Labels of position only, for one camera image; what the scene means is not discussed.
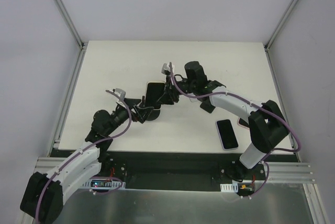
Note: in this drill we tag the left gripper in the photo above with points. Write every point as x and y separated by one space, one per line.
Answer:
135 109

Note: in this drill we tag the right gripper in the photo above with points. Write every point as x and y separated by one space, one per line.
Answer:
170 93

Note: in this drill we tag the cream case phone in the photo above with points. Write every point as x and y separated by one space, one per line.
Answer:
154 91

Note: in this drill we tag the black clamp phone stand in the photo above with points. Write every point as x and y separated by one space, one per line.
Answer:
151 101

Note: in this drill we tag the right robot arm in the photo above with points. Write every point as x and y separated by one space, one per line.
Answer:
266 123

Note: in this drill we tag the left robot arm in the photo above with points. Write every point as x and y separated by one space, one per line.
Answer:
47 193

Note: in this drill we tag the silver folding phone stand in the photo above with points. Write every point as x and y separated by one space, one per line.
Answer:
195 99

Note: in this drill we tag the black folding phone stand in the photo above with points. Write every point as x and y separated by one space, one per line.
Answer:
207 106

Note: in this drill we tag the lilac case phone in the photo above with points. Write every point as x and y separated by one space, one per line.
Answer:
226 134

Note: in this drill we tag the pink case phone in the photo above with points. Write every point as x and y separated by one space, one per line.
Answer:
243 123

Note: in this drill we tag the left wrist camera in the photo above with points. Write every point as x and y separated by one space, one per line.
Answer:
120 94

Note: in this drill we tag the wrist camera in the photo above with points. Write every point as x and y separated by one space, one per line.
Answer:
120 94
167 69

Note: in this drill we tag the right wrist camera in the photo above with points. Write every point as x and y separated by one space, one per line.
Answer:
167 69

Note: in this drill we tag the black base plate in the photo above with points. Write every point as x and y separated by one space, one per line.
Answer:
199 172

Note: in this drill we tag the left aluminium frame post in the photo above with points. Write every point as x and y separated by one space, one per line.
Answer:
69 23

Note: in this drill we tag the aluminium frame post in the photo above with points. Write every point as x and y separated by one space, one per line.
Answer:
69 23
281 23

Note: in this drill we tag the right aluminium frame post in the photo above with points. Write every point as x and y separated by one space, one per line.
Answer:
281 23

